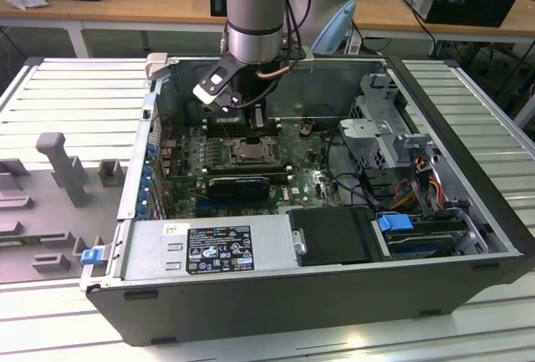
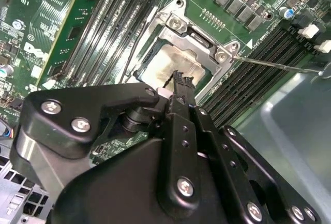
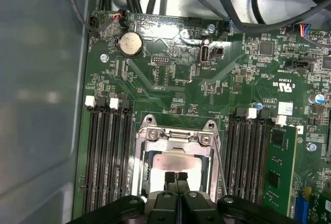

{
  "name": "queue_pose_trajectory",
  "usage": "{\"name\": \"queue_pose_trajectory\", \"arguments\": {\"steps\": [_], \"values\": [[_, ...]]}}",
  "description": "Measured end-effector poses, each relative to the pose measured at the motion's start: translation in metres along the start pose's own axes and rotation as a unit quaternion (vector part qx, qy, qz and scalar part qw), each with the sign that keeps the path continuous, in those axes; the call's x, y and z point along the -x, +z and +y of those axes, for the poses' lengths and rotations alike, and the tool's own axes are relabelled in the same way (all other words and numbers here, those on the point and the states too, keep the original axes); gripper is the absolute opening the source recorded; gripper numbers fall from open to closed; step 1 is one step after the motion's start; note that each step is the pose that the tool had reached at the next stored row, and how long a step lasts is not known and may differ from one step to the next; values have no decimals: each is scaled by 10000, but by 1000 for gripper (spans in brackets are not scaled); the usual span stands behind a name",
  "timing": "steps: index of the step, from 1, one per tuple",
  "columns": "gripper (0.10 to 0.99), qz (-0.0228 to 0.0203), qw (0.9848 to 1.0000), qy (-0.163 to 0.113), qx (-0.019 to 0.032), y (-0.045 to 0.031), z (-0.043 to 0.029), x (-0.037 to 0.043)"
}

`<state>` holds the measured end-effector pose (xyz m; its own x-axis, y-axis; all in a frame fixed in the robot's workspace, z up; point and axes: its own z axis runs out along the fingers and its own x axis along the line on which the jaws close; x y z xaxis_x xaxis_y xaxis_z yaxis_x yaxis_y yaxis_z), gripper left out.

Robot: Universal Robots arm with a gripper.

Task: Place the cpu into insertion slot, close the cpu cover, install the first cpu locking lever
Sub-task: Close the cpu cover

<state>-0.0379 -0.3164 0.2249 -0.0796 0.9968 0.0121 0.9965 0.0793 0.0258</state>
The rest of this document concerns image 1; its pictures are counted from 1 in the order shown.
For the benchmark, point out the black plastic shroud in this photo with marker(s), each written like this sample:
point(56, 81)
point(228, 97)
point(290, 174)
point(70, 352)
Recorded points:
point(330, 236)

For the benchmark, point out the pale blue teach pendant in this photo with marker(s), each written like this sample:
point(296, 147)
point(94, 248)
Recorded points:
point(336, 32)

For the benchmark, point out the hard disk in blue carrier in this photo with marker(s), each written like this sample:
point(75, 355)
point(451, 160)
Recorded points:
point(395, 224)

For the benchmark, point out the blue expansion slot clips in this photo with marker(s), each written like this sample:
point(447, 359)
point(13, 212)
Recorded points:
point(146, 182)

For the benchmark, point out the grey power supply unit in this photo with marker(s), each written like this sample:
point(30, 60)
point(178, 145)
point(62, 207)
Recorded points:
point(146, 253)

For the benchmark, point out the blue case latch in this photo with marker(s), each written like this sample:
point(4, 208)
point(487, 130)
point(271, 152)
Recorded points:
point(91, 256)

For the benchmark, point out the black graphics card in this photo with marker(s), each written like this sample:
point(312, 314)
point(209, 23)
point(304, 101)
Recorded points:
point(238, 190)

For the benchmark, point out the black open PC case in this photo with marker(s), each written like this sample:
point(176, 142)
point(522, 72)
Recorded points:
point(292, 307)

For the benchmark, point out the silver drive cage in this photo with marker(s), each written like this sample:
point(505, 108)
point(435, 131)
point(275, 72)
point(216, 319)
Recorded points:
point(376, 136)

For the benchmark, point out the white power strip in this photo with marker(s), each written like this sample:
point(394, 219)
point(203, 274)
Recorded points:
point(353, 46)

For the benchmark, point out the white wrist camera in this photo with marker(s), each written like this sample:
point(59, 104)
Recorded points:
point(211, 86)

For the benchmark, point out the grey parts rack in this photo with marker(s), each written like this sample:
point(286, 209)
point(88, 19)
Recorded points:
point(62, 169)

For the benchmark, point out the black RAM slot bank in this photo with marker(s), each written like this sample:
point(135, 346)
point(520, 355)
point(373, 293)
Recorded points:
point(246, 171)
point(221, 128)

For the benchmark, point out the green motherboard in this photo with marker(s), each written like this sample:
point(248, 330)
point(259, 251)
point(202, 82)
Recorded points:
point(309, 195)

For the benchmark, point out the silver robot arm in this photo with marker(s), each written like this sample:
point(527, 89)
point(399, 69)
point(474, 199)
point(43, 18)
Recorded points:
point(255, 6)

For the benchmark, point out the coin battery holder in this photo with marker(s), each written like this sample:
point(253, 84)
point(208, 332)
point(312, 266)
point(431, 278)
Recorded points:
point(305, 129)

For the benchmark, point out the CPU socket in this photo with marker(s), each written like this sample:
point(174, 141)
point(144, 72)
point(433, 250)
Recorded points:
point(273, 155)

